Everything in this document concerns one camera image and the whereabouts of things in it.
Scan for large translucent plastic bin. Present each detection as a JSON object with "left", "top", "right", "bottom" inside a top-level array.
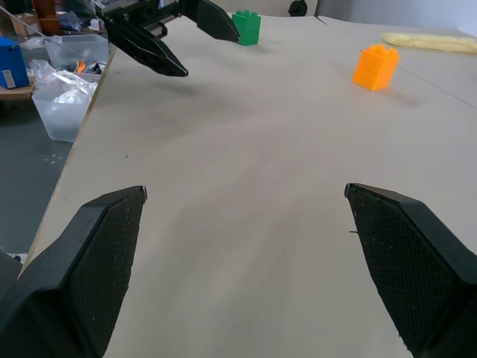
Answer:
[{"left": 43, "top": 34, "right": 110, "bottom": 84}]

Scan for brown wooden furniture leg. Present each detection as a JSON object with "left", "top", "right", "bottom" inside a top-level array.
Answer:
[{"left": 31, "top": 0, "right": 60, "bottom": 37}]

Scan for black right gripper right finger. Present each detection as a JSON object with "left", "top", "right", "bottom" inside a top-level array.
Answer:
[{"left": 344, "top": 182, "right": 477, "bottom": 358}]

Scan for cardboard box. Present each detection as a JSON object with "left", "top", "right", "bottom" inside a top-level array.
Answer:
[{"left": 0, "top": 12, "right": 40, "bottom": 37}]

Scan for green toy brick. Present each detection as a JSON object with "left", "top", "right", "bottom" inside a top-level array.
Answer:
[{"left": 231, "top": 10, "right": 262, "bottom": 47}]

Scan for small translucent plastic bin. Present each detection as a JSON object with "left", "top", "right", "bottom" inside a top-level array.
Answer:
[{"left": 31, "top": 80, "right": 98, "bottom": 143}]

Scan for orange toy brick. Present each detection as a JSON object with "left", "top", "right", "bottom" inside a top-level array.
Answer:
[{"left": 352, "top": 43, "right": 401, "bottom": 92}]

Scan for black round knob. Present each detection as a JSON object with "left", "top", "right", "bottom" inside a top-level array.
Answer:
[{"left": 288, "top": 0, "right": 309, "bottom": 17}]

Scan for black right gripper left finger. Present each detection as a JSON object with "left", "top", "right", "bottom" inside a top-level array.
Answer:
[{"left": 0, "top": 185, "right": 148, "bottom": 358}]

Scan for blue box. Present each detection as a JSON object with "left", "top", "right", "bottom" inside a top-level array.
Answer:
[{"left": 0, "top": 35, "right": 31, "bottom": 90}]

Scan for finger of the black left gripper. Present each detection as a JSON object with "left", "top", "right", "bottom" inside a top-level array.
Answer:
[
  {"left": 185, "top": 0, "right": 241, "bottom": 43},
  {"left": 105, "top": 18, "right": 189, "bottom": 78}
]

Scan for crumpled clear plastic bag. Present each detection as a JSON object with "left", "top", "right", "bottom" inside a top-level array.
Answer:
[{"left": 28, "top": 58, "right": 98, "bottom": 105}]

